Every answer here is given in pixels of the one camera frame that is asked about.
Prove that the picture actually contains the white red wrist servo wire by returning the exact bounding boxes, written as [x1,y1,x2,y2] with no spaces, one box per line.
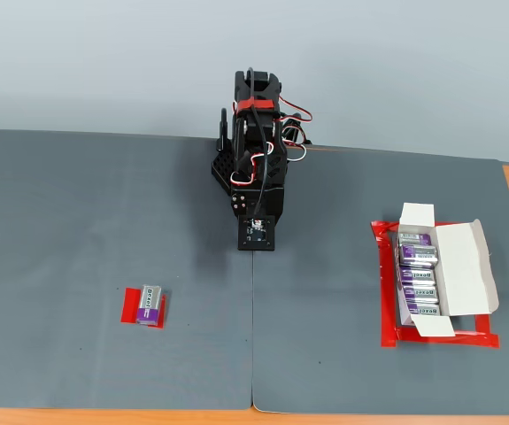
[228,140,274,188]

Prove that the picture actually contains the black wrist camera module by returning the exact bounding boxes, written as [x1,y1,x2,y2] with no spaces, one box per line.
[237,213,277,252]

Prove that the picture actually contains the black perforated table clamp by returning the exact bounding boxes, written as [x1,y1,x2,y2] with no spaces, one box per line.
[211,107,238,197]

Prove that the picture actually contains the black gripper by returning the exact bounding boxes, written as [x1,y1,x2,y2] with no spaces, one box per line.
[229,182,287,222]

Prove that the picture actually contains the purple silver Bexel battery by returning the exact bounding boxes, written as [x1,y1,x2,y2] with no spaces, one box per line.
[135,283,168,328]
[404,302,441,318]
[397,232,434,247]
[398,243,441,267]
[399,285,441,305]
[397,265,437,287]

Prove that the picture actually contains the black camera cable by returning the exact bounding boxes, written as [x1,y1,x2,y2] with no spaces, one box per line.
[244,66,269,219]

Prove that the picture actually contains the grey table mat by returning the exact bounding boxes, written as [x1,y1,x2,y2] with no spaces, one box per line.
[0,129,256,411]
[251,143,509,418]

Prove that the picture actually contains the small red tape patch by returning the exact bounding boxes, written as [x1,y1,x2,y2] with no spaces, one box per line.
[120,287,166,330]

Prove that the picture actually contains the white red shoulder servo wires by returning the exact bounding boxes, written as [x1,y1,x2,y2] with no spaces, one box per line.
[279,96,314,163]

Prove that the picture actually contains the white cardboard box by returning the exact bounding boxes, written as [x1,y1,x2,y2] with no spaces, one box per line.
[395,202,501,339]

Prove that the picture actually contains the red tape band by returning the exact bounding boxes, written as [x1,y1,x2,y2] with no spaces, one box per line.
[235,98,275,112]

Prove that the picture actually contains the red tape frame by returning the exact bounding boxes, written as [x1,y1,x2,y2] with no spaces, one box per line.
[370,219,501,350]

